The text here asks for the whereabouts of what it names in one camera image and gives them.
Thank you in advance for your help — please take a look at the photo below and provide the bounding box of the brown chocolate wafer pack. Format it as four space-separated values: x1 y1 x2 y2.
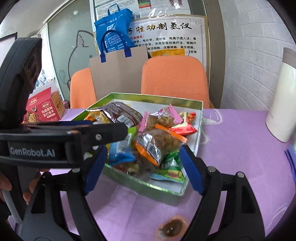
98 101 143 128

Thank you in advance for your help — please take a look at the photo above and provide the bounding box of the pink biscuit bag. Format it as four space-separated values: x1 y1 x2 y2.
138 104 183 132

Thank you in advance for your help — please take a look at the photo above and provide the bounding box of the red white snack packet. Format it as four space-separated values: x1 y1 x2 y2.
170 123 197 136

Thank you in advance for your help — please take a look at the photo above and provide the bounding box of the red chinese snack packet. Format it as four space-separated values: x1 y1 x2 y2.
179 111 196 123

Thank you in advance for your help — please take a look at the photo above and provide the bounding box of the person's left hand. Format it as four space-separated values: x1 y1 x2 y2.
0 168 50 202

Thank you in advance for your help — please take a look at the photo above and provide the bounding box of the orange cracker snack bag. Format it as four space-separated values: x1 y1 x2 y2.
84 110 110 123

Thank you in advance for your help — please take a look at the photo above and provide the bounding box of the red cracker box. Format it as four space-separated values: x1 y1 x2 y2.
23 81 65 123

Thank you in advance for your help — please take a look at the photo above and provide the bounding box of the blue green snack packet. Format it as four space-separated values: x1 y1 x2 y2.
108 126 137 166

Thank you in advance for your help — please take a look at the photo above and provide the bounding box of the left orange chair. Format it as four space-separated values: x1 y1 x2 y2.
70 67 97 109

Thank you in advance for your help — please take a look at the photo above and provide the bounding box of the orange chair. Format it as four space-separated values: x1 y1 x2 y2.
70 67 97 109
140 55 211 108

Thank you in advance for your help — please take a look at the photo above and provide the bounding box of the clear pastry packet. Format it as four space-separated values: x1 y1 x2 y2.
113 160 156 178

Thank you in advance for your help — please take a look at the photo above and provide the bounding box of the brown jelly cup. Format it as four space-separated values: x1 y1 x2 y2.
154 215 189 240

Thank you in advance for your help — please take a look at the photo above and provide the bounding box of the green gift box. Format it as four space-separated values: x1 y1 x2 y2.
71 92 204 207

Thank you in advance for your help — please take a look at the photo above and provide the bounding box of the brown cardboard sheet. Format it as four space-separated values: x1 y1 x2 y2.
90 46 148 100

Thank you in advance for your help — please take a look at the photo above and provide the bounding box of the blue tote bag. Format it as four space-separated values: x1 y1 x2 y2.
94 4 135 62

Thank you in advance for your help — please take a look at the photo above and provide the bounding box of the white thermos jug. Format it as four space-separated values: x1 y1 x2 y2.
265 47 296 143

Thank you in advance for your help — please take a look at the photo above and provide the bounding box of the right orange chair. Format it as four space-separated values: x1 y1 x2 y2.
140 55 211 108

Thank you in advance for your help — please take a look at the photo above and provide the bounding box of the white chinese text poster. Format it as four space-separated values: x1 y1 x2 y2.
127 15 210 74

